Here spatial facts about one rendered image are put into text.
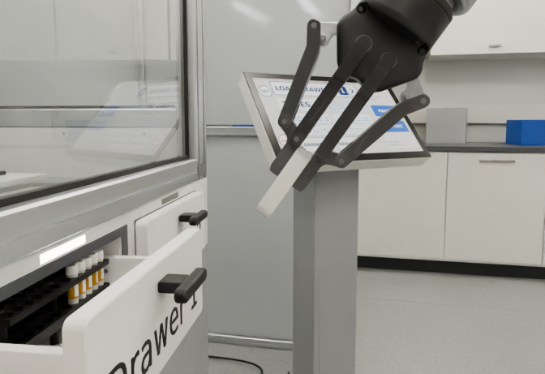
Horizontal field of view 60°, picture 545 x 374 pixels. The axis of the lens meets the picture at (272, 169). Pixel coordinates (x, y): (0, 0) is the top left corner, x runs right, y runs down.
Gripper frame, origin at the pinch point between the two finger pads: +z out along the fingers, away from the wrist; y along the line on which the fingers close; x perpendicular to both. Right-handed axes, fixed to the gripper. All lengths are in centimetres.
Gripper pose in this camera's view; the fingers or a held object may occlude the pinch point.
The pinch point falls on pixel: (284, 181)
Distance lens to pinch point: 43.8
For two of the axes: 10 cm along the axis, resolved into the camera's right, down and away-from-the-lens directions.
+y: -8.2, -5.8, 0.4
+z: -5.7, 8.1, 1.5
